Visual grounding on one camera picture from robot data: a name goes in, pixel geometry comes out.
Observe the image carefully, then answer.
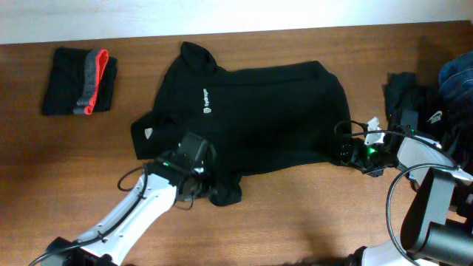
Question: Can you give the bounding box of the black t-shirt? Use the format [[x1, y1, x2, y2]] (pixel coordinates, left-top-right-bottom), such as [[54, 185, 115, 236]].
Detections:
[[131, 42, 350, 207]]

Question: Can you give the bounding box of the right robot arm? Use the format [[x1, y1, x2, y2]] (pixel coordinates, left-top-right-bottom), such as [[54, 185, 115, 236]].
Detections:
[[334, 109, 472, 265]]

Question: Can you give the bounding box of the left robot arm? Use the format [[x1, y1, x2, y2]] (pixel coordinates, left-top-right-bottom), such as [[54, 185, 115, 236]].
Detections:
[[32, 133, 216, 265]]

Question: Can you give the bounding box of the black clothes pile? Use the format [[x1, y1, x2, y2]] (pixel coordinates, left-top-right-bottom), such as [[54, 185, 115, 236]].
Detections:
[[384, 72, 472, 174]]

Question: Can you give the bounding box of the blue denim garment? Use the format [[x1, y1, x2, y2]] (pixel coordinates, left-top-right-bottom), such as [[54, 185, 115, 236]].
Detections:
[[438, 51, 472, 113]]

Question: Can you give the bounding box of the folded black garment red band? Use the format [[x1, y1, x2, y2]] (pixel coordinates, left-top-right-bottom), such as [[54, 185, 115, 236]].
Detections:
[[41, 47, 118, 116]]

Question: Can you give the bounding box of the black right camera cable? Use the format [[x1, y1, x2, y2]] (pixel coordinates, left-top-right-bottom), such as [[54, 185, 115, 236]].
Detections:
[[333, 120, 463, 266]]

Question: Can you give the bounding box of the black camera cable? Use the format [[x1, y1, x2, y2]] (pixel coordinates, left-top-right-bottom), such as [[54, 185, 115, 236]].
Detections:
[[333, 120, 463, 266], [27, 142, 217, 266]]

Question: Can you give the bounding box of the black left camera cable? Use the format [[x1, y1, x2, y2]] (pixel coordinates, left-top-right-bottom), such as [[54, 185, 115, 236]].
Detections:
[[27, 142, 217, 266]]

